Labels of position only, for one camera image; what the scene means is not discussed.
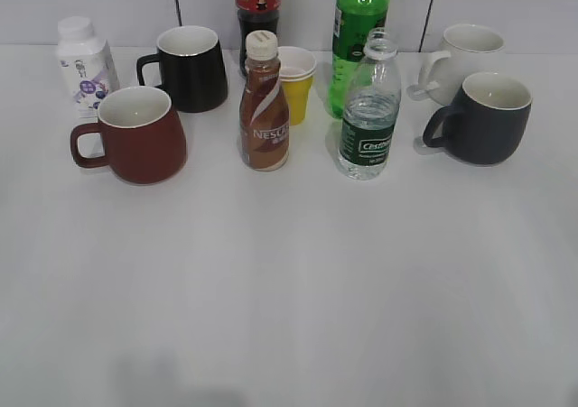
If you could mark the white paper cup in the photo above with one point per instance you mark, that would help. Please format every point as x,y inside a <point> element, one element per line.
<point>296,63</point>

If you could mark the clear water bottle green label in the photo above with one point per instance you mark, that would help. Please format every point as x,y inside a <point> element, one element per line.
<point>371,108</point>

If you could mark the dark red ceramic mug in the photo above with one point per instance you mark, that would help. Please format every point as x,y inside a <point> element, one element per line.
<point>141,133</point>

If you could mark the white blueberry yogurt bottle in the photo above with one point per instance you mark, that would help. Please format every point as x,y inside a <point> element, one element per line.
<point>86,64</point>

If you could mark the green soda bottle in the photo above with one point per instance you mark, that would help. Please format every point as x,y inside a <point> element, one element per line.
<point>353,20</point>

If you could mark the brown Nescafe coffee bottle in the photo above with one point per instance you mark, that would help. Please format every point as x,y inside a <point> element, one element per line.
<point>264,118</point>

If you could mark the white ceramic mug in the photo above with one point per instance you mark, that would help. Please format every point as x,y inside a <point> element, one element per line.
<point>465,49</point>

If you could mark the dark cola bottle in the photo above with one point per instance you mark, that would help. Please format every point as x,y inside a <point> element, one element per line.
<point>255,15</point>

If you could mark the black ceramic mug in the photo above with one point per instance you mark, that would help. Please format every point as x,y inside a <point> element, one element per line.
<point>191,67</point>

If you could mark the dark navy ceramic mug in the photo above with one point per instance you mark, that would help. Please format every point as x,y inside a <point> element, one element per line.
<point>485,122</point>

